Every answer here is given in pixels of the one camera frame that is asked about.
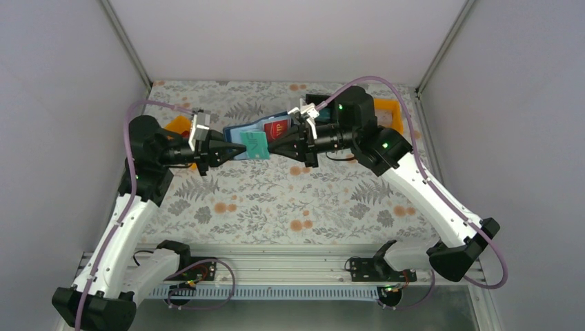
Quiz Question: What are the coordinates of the blue leather card holder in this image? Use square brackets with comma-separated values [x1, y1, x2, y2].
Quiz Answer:
[223, 112, 292, 161]

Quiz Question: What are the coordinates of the teal card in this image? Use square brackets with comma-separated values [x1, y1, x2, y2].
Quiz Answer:
[240, 131, 270, 160]

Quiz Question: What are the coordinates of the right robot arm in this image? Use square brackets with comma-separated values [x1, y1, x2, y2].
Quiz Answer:
[268, 86, 499, 282]

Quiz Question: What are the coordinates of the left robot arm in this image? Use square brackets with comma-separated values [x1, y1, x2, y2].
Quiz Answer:
[52, 115, 246, 330]

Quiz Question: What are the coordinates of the pale card stack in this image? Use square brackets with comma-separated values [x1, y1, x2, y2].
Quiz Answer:
[377, 111, 393, 128]

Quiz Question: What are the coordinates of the black bin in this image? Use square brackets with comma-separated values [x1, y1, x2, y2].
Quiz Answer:
[305, 94, 337, 125]

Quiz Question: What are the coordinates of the orange bin left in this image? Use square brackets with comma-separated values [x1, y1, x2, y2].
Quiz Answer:
[163, 115, 197, 170]

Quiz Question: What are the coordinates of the orange bin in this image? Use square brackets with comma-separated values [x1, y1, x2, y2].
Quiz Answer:
[163, 115, 197, 170]
[374, 99, 404, 134]

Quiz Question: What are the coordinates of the floral table mat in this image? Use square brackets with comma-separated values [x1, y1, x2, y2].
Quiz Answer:
[139, 81, 438, 245]

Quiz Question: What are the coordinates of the orange bin right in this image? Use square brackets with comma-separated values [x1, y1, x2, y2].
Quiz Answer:
[374, 99, 404, 134]

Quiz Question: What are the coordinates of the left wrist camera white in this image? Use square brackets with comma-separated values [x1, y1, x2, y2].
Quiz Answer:
[188, 110, 210, 151]

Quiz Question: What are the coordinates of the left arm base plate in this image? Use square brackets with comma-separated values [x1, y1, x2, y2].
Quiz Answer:
[163, 257, 217, 282]

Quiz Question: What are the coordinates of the aluminium mounting rail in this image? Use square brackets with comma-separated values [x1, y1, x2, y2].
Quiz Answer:
[75, 242, 486, 286]

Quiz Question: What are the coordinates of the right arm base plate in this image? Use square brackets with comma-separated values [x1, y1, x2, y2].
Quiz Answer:
[344, 257, 417, 283]

